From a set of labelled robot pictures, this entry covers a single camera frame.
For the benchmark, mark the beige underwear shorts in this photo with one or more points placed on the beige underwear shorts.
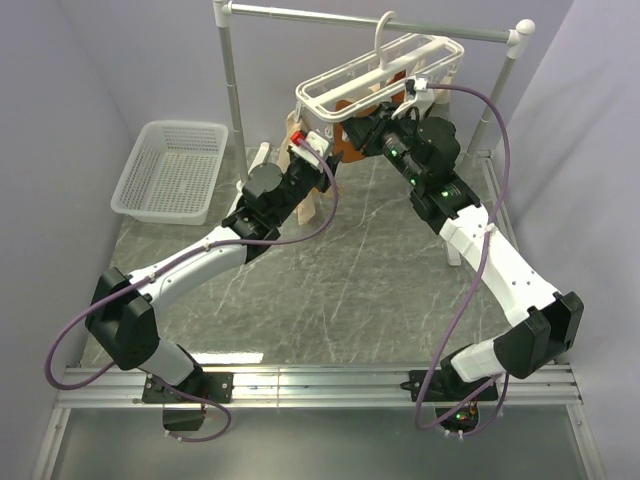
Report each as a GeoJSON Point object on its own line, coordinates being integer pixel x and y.
{"type": "Point", "coordinates": [306, 209]}

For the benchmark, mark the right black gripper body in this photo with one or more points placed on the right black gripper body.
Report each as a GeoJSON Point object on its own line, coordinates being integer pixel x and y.
{"type": "Point", "coordinates": [389, 137]}

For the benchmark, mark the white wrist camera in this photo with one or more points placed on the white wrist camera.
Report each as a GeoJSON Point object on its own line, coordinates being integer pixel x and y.
{"type": "Point", "coordinates": [312, 145]}
{"type": "Point", "coordinates": [418, 94]}

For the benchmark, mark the white clip drying hanger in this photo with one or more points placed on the white clip drying hanger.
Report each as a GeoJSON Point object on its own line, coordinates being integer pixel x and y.
{"type": "Point", "coordinates": [365, 81]}

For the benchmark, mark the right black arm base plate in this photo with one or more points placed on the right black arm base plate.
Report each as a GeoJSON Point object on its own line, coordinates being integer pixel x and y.
{"type": "Point", "coordinates": [440, 389]}

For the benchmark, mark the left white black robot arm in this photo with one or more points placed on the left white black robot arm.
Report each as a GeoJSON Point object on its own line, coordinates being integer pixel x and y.
{"type": "Point", "coordinates": [126, 308]}

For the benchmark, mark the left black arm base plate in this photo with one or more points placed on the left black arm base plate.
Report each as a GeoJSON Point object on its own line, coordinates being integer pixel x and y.
{"type": "Point", "coordinates": [213, 386]}

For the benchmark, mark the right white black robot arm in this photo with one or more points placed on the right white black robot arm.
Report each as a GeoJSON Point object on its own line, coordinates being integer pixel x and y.
{"type": "Point", "coordinates": [543, 321]}

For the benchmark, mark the white perforated plastic basket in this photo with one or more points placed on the white perforated plastic basket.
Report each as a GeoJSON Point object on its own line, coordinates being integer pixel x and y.
{"type": "Point", "coordinates": [171, 172]}

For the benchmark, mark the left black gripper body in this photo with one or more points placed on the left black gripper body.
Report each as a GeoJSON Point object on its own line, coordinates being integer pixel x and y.
{"type": "Point", "coordinates": [303, 183]}

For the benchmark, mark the white metal clothes rack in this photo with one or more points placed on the white metal clothes rack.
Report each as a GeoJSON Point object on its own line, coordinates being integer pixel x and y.
{"type": "Point", "coordinates": [516, 40]}

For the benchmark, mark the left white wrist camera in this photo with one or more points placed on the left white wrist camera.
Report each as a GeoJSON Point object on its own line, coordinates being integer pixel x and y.
{"type": "Point", "coordinates": [312, 145]}

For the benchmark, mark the aluminium mounting rail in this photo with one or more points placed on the aluminium mounting rail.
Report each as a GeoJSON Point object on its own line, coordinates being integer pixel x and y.
{"type": "Point", "coordinates": [333, 386]}

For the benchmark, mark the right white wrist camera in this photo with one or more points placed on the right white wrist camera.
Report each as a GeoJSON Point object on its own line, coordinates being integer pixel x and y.
{"type": "Point", "coordinates": [418, 94]}

